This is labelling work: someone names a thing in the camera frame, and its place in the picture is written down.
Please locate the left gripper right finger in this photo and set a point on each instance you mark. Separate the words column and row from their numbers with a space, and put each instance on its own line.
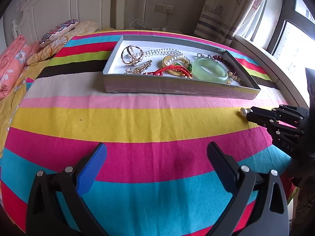
column 237, row 180

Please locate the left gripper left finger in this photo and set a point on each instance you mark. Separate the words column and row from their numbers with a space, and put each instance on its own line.
column 82, row 176

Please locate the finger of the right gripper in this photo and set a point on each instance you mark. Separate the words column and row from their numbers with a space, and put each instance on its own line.
column 268, row 122
column 270, row 111

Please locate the green jade pendant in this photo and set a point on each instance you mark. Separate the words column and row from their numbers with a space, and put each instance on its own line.
column 189, row 67

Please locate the gold safety pin brooch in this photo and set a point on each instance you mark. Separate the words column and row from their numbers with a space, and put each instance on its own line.
column 139, row 69

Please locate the white pearl earring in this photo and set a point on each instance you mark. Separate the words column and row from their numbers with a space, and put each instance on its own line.
column 245, row 111

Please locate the grey cardboard jewelry tray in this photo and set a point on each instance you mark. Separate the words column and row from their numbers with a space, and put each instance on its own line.
column 116, row 81

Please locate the colourful striped bed sheet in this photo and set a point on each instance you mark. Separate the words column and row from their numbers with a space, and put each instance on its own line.
column 157, row 179

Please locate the green jade bangle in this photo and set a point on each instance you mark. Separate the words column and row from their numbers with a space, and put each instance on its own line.
column 209, row 70

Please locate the window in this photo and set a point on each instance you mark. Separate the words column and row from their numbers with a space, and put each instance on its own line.
column 282, row 30

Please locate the striped printed curtain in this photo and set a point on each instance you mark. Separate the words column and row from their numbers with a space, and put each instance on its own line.
column 221, row 19

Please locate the gold bangle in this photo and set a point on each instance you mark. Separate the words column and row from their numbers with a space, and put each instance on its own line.
column 176, row 66

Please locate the silver interlocked rings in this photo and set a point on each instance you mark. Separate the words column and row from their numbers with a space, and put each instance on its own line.
column 132, row 55

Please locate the cream yellow pillow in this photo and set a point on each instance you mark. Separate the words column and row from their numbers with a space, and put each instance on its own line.
column 85, row 27

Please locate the pink folded quilt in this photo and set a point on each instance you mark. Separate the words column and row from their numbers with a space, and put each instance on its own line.
column 13, row 60

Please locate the embroidered patterned pillow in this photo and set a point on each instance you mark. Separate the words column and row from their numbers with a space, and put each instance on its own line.
column 57, row 32

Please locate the white wooden headboard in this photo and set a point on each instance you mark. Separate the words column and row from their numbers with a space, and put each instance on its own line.
column 40, row 16

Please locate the wall power socket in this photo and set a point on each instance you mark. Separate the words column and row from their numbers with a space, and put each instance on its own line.
column 164, row 8

